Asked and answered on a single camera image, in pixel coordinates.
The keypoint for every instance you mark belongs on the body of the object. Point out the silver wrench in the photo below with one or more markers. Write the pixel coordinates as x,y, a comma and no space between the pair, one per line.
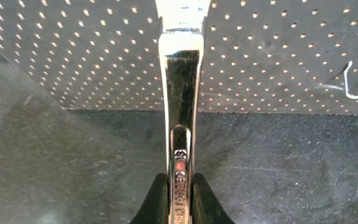
181,84

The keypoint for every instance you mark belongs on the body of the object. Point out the black pegboard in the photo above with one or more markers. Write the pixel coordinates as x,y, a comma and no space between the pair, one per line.
89,62

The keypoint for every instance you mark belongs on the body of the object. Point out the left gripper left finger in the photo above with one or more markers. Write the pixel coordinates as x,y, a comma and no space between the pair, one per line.
157,205

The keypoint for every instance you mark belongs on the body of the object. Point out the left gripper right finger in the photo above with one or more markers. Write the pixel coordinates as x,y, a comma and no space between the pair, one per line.
204,205

